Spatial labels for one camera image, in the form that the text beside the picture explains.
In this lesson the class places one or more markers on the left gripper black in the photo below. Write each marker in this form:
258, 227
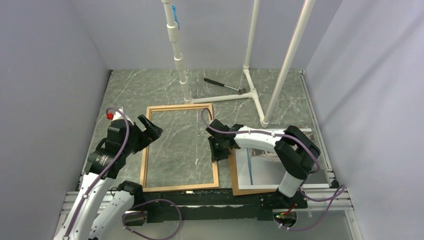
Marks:
151, 133

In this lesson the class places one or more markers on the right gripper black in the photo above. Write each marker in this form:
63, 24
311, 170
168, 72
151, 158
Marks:
216, 156

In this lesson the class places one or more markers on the wooden picture frame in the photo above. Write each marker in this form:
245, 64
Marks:
181, 158

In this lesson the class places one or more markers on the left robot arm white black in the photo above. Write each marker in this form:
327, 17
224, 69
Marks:
85, 221

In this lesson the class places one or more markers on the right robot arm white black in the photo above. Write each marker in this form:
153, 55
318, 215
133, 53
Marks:
296, 152

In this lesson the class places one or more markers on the brown backing board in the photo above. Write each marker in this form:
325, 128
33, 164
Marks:
234, 179

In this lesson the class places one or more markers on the white PVC pipe stand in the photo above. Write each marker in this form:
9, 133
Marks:
264, 117

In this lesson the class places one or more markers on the blue clip on pipe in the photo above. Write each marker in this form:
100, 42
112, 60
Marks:
175, 16

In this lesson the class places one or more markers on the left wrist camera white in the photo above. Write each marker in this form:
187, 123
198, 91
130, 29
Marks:
113, 114

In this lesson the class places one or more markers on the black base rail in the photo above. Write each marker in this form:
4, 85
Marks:
207, 204

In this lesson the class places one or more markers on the black handled hammer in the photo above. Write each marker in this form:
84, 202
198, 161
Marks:
239, 91

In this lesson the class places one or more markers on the aluminium extrusion rail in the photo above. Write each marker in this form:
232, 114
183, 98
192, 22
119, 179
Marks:
319, 199

